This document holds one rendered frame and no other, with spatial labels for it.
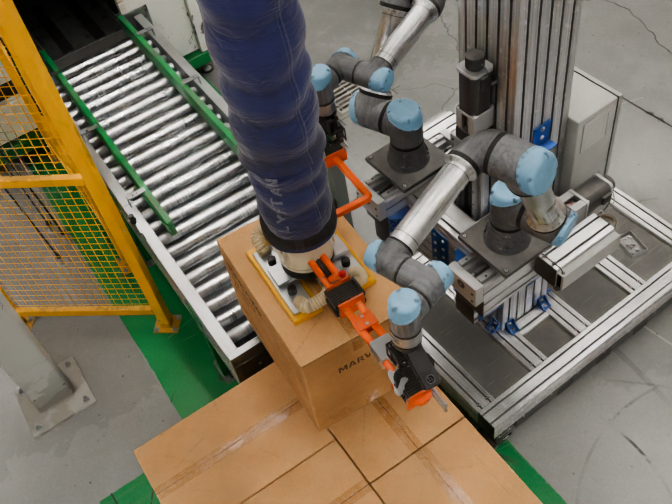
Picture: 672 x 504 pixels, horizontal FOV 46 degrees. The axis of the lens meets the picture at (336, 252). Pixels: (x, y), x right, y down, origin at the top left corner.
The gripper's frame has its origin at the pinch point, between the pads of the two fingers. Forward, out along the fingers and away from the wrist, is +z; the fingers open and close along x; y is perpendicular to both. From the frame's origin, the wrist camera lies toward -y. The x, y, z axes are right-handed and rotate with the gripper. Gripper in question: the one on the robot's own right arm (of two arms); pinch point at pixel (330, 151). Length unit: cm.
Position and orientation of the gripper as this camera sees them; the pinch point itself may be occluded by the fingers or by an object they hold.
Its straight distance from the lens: 267.5
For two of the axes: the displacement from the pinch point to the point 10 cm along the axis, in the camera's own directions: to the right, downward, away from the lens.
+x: 8.6, -4.6, 2.3
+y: 5.0, 6.3, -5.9
